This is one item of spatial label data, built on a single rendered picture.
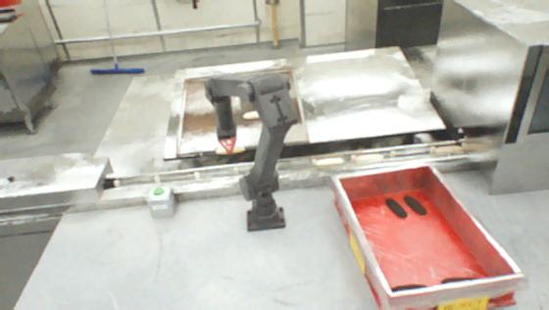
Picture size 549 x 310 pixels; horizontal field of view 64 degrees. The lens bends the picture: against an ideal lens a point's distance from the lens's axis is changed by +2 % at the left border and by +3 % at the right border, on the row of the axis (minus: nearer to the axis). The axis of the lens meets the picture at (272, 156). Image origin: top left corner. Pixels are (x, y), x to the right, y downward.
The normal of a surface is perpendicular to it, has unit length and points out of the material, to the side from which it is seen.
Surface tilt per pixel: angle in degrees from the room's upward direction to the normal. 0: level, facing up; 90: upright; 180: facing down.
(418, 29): 90
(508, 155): 90
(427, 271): 0
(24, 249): 90
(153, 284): 0
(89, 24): 90
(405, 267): 0
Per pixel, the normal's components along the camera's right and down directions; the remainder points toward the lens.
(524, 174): 0.07, 0.55
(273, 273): -0.08, -0.83
